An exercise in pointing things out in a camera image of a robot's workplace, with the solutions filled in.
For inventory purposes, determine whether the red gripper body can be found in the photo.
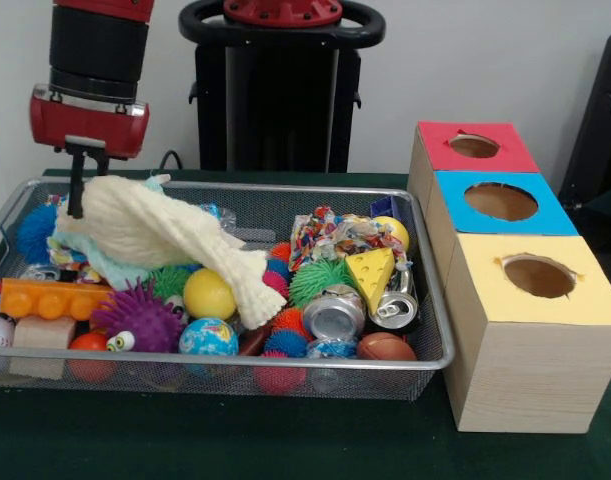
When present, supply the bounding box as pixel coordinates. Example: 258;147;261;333
28;83;151;161

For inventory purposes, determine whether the cream waffle cloth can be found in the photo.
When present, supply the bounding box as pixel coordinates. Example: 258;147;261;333
54;173;289;331

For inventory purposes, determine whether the light blue waffle cloth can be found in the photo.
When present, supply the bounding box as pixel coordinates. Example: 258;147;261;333
47;175;162;292

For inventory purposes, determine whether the silver mesh bin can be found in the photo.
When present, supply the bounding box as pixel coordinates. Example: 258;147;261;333
0;177;457;404

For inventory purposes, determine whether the wooden box with three holes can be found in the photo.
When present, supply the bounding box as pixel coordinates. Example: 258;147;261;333
407;119;611;434

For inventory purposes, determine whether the orange toy building brick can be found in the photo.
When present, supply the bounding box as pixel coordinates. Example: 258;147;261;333
0;278;114;322

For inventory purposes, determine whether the purple spiky monster toy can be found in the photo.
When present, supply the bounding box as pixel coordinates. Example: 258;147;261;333
89;279;187;354

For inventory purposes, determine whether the yellow smiley ball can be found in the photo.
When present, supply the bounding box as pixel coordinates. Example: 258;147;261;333
183;267;238;322

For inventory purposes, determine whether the globe print ball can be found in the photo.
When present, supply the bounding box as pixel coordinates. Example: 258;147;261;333
178;317;240;356

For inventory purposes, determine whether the green spiky ball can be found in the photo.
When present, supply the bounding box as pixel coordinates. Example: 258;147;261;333
289;257;355;309

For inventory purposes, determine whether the crushed silver can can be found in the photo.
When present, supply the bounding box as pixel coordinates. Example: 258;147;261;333
302;285;369;342

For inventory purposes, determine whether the yellow cheese wedge toy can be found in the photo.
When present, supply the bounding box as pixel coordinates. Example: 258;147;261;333
345;248;397;316

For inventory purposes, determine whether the brown toy football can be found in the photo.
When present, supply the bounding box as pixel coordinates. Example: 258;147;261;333
355;332;419;362

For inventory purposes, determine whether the black upright panel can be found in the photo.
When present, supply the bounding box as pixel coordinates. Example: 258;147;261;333
558;32;611;204

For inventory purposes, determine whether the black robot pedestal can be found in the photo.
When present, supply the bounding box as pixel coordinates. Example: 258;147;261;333
178;0;387;174

